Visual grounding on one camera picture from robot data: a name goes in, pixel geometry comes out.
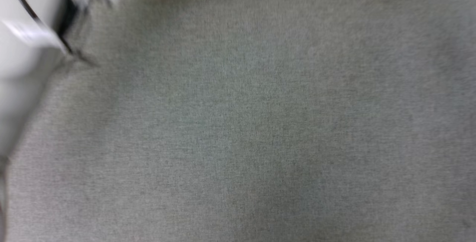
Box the grey fabric sofa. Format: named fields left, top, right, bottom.
left=0, top=0, right=476, bottom=242

